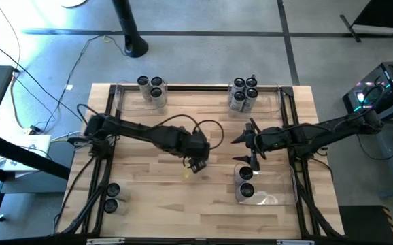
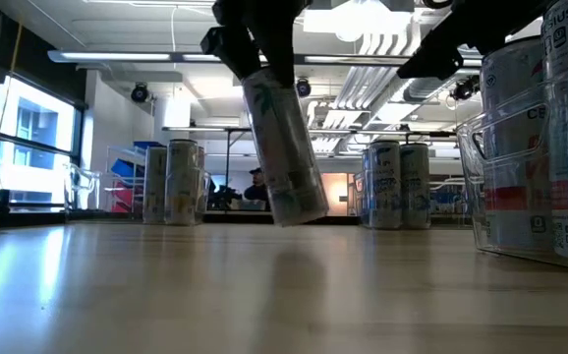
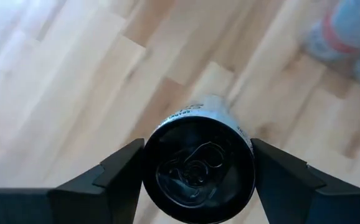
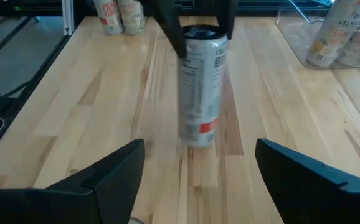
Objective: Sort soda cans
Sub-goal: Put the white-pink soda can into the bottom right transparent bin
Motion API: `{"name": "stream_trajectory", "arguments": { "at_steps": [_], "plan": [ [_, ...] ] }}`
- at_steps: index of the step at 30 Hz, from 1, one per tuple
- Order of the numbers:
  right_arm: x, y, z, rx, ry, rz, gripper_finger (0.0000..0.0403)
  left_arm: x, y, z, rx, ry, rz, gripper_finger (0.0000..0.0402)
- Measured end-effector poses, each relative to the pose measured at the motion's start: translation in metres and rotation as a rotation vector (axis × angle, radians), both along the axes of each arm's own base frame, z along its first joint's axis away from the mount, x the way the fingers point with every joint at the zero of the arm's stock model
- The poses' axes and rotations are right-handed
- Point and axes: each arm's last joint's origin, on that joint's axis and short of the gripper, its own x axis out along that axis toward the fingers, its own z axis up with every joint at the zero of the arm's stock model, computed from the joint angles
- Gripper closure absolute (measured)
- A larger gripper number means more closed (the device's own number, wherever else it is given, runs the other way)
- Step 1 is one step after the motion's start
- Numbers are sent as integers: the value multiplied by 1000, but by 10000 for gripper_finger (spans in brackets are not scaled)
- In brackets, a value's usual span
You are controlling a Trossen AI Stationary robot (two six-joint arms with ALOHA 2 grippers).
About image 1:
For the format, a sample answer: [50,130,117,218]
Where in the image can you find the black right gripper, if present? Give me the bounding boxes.
[230,117,288,172]

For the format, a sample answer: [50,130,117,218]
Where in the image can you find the Celsius Peach Vibe can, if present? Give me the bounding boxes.
[234,166,254,186]
[103,198,129,216]
[234,182,256,203]

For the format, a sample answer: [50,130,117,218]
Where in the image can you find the clear plastic bin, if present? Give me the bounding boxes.
[233,164,298,207]
[228,81,284,119]
[114,80,169,116]

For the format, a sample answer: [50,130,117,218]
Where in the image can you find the Celsius Arctic Vibe can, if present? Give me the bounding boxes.
[229,76,247,93]
[245,86,260,113]
[245,76,259,91]
[229,91,247,112]

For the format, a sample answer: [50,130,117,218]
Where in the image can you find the Celsius Tropical Vibe can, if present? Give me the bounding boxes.
[136,75,152,102]
[149,86,168,115]
[150,76,168,93]
[106,182,129,201]

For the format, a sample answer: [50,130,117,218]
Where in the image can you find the black case hazard stripes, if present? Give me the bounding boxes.
[338,205,393,245]

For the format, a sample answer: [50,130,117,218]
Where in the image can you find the black stand pole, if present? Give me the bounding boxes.
[110,0,150,59]

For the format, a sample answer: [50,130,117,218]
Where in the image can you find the grey metal cart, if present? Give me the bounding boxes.
[354,93,393,200]

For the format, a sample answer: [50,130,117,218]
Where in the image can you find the white box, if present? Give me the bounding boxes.
[0,134,53,173]

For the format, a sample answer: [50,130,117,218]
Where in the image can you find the black folding stand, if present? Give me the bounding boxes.
[339,0,393,44]

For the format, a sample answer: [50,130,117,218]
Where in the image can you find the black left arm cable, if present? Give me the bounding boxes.
[152,114,225,152]

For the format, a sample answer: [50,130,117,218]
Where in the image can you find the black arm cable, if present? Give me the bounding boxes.
[362,84,388,113]
[152,114,225,152]

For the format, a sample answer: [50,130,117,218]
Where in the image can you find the black aluminium table frame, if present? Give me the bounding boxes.
[54,84,345,239]

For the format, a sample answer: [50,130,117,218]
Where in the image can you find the white metal bracket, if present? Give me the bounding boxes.
[86,237,126,245]
[276,239,315,245]

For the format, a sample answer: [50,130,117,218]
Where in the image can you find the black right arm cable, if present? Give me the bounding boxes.
[362,84,388,113]

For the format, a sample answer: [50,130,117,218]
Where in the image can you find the black power cable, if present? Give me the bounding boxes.
[41,33,128,134]
[0,33,84,123]

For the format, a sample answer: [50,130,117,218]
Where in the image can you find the beige power cable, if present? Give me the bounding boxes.
[0,0,27,130]

